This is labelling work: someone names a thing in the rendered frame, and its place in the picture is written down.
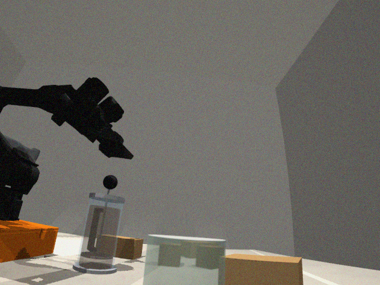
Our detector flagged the glass coffee press with plunger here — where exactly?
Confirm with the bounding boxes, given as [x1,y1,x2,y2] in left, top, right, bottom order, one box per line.
[72,175,125,275]

